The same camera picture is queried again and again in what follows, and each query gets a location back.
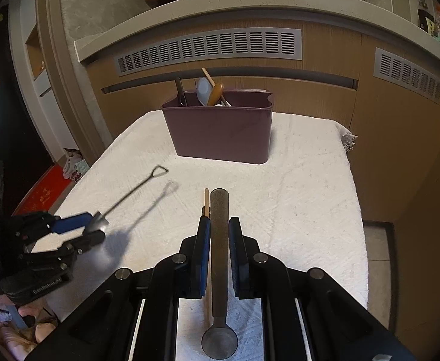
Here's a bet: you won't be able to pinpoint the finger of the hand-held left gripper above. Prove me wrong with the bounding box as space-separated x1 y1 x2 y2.
56 230 106 258
47 212 94 236

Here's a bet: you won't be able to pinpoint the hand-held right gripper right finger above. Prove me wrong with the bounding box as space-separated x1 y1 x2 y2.
228 216 420 361

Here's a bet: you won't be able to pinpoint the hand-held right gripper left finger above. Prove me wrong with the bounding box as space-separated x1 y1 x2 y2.
24 216 212 361

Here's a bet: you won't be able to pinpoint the shovel-shaped spoon wire handle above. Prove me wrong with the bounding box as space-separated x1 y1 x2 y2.
85 165 169 234

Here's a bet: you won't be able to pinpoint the dark grey textured-handle spoon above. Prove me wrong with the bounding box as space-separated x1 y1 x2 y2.
201 189 239 359

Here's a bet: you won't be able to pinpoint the maroon plastic utensil holder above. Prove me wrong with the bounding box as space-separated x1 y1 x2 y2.
161 89 274 165

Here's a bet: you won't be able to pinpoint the wooden spoon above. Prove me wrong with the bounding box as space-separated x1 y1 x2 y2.
209 82 225 106

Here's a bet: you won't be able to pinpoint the black-handled utensil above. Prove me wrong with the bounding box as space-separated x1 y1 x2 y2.
175 77 188 107

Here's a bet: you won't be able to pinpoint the utensils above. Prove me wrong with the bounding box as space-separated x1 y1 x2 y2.
201 67 228 106

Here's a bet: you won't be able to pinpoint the red floor mat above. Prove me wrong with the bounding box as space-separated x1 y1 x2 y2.
13 163 73 217

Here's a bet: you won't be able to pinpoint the wooden chopstick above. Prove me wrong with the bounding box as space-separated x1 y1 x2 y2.
204 188 211 326

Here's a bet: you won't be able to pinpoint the pale patterned slippers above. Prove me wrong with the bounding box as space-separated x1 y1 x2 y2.
62 150 90 183

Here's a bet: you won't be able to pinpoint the patterned pink cloth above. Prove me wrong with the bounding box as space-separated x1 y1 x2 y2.
0 295 60 358

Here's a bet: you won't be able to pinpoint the white textured cloth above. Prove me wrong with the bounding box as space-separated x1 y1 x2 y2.
45 111 368 361

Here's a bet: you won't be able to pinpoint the light blue plastic spoon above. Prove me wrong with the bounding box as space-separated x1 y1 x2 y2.
196 78 213 106

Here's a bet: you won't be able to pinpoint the wooden cabinet front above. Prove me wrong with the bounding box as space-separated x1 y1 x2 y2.
84 15 440 347

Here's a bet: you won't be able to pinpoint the long grey vent grille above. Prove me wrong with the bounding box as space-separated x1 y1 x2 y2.
114 28 303 76

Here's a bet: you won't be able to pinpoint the white stone countertop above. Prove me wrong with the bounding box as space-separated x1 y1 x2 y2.
74 0 440 64

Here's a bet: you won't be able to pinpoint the short grey vent grille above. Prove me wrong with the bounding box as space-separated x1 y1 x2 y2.
374 48 440 106

